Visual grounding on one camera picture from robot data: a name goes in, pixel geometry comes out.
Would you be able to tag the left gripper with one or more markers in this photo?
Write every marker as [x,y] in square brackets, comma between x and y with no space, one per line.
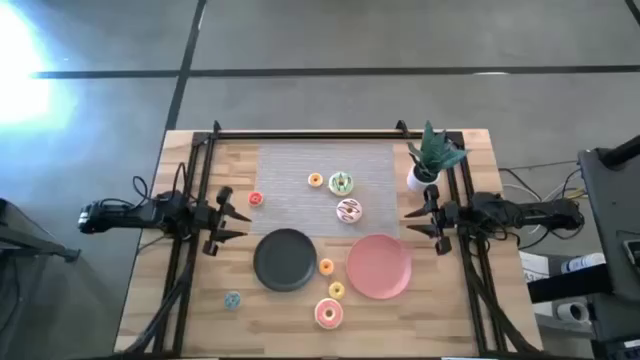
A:
[212,222]

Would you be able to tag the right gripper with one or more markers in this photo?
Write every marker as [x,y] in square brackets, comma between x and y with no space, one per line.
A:
[442,217]

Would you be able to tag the small red donut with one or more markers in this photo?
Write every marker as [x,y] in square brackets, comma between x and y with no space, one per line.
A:
[251,199]

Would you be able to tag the large chocolate drizzle donut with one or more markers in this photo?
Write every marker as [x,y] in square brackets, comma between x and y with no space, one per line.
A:
[342,212]

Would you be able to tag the large green frosted donut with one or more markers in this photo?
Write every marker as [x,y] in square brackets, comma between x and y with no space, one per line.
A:
[334,185]

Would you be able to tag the large pink frosted donut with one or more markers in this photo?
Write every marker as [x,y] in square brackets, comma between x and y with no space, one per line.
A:
[320,314]

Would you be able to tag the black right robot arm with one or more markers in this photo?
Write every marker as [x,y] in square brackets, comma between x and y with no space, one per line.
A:
[525,212]

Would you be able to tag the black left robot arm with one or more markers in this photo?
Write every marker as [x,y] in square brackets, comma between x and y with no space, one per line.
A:
[130,216]

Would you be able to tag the black plate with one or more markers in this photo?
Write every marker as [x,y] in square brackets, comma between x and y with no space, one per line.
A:
[285,260]

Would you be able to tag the grey woven placemat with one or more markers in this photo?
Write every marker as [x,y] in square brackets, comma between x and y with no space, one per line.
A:
[290,200]

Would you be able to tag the pink plate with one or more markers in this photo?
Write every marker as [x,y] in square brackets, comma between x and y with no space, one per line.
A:
[378,266]

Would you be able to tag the green artificial plant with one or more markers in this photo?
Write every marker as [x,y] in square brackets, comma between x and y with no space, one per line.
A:
[434,150]

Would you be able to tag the small blue donut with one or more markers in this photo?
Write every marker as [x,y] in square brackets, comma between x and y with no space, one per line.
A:
[227,301]

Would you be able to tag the small orange donut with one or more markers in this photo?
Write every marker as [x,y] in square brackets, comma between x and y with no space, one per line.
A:
[310,180]
[322,267]

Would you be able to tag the small yellow donut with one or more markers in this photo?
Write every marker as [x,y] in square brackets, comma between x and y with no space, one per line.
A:
[332,291]

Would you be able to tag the white paper box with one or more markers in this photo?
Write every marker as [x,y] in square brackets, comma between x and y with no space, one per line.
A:
[534,267]

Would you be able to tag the white bottle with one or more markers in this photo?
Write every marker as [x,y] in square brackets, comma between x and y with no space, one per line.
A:
[582,262]

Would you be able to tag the grey tape roll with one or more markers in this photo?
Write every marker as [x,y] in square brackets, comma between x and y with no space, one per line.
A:
[572,311]

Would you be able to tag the dark grey side desk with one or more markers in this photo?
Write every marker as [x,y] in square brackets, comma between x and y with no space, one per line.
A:
[615,210]

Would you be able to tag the dark side furniture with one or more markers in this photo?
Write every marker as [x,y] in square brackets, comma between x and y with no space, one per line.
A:
[25,240]

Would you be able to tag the black aluminium table frame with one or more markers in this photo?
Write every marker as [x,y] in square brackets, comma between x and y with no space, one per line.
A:
[320,135]

